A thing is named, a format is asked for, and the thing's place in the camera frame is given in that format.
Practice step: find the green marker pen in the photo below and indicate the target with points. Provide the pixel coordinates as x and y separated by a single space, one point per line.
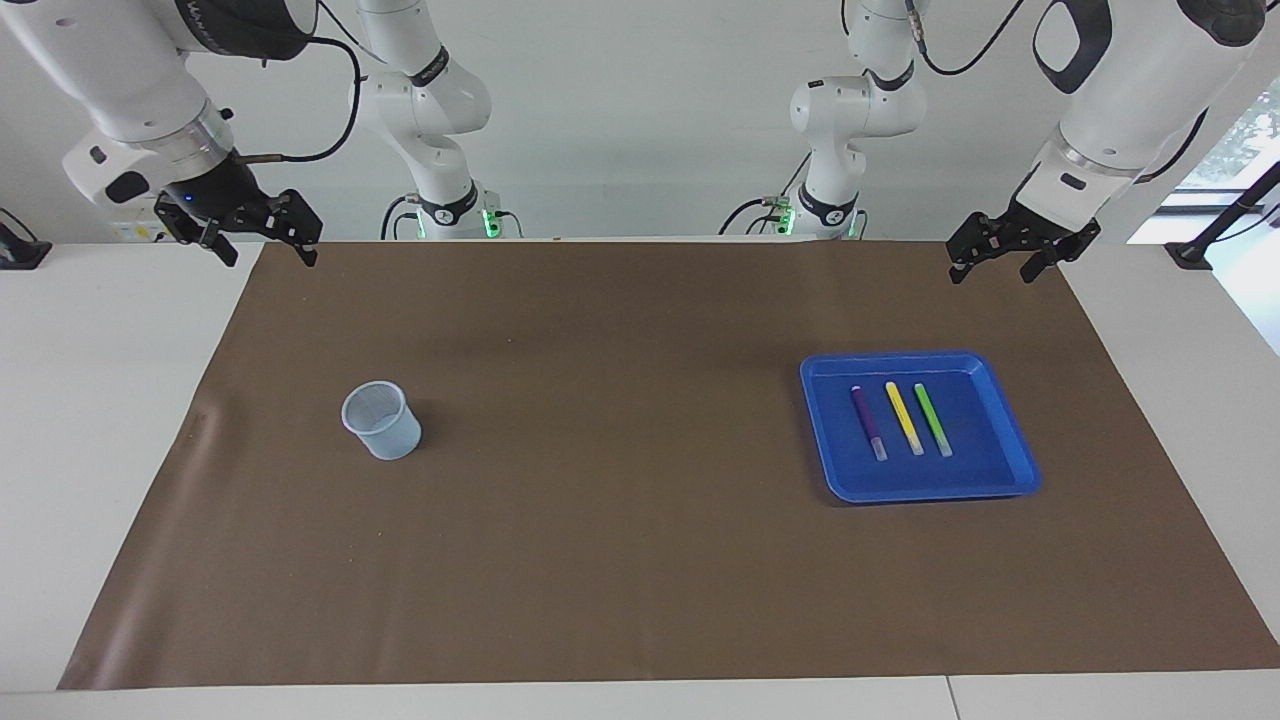
932 418

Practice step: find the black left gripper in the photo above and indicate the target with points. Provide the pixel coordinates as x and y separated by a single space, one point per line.
1040 232

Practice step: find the purple marker pen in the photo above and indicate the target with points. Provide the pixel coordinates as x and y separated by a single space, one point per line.
868 420

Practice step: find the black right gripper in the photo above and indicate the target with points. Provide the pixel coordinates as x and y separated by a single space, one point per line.
220 190

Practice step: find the translucent plastic cup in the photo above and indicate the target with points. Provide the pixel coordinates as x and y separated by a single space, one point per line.
390 440

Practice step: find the window with greenery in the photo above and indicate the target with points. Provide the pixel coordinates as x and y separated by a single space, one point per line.
1250 130

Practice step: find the white wall socket box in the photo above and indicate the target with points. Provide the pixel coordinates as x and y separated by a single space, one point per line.
135 232

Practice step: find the yellow marker pen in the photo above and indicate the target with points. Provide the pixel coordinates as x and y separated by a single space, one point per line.
903 415

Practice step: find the black table mount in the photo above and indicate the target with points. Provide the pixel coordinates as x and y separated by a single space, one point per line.
20 255

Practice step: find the brown paper table mat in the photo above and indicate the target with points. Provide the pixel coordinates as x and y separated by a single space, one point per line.
640 560

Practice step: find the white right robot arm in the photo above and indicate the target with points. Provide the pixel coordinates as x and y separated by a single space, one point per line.
130 80

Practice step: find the blue plastic tray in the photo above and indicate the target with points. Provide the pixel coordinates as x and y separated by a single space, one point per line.
980 470

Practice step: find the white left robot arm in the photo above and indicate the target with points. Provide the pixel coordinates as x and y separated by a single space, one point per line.
1130 100

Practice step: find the black clamp stand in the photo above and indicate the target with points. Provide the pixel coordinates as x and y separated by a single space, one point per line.
1190 255

